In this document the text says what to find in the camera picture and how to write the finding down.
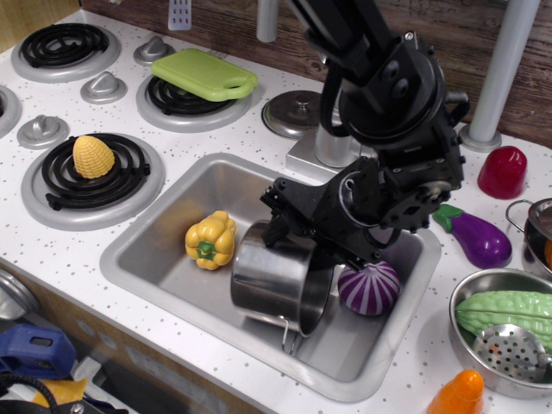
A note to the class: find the yellow toy bell pepper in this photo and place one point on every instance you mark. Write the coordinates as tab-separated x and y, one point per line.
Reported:
211	242

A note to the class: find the red toy pepper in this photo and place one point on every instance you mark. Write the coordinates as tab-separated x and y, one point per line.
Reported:
503	173

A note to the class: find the silver stove knob front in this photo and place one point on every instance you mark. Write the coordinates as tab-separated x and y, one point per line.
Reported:
42	132

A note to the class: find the perforated steel skimmer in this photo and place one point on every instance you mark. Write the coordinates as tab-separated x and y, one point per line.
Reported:
513	351

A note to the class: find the small steel pot right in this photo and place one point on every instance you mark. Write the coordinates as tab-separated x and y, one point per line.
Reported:
537	236

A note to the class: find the far left burner edge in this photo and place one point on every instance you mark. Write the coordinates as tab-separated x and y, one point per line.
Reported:
11	109

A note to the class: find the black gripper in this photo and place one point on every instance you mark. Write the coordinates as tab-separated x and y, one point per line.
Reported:
317	213

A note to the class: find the purple striped toy onion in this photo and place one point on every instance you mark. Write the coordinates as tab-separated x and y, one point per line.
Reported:
369	292

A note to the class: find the back left stove burner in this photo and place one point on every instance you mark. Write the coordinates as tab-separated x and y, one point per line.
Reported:
65	52

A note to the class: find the silver sink faucet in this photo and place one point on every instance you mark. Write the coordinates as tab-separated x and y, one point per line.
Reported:
320	155

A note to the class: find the silver stove knob back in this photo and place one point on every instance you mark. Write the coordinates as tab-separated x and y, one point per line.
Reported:
152	50

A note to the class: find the yellow cloth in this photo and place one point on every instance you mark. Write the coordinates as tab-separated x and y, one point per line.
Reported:
66	391

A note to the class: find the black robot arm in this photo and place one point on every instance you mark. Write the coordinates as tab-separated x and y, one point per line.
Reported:
388	92

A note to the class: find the steel bowl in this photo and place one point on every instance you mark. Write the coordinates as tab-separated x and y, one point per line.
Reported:
462	340

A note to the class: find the front left stove burner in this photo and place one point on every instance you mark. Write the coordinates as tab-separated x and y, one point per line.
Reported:
57	195

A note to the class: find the silver stove knob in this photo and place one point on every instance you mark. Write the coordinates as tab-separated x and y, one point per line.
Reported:
42	132
152	50
105	88

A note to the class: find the grey support pole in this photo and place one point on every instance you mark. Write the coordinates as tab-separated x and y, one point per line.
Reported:
482	133

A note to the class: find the stainless steel sink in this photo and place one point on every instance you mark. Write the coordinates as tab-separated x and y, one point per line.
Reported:
347	356

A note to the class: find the blue clamp tool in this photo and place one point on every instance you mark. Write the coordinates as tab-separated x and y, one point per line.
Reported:
41	353

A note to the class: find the middle stove burner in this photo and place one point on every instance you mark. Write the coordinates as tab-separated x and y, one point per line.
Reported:
170	108

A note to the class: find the purple toy eggplant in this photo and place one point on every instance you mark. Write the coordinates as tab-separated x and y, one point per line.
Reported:
484	245

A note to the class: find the orange toy carrot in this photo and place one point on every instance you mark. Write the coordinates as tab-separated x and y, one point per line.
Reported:
463	394

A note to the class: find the silver disc lower left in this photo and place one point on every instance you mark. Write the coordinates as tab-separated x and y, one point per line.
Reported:
16	299

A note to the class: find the silver pot lid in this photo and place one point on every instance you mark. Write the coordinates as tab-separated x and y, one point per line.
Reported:
293	114

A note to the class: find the green cutting board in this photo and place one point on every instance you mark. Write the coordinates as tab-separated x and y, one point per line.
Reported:
205	76

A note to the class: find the green toy bitter gourd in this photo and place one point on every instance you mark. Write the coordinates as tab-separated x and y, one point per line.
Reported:
528	310

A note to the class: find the hanging steel spatula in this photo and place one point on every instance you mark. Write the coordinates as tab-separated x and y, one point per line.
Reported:
179	15

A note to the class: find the yellow toy corn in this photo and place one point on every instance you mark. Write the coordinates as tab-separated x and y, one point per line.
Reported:
92	158

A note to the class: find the stainless steel pot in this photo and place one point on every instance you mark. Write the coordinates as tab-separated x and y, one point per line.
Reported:
286	286

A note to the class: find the silver stove knob middle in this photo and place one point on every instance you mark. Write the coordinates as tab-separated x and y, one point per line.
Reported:
105	88

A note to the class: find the stove burner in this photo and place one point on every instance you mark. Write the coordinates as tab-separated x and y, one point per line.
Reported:
170	108
65	52
57	195

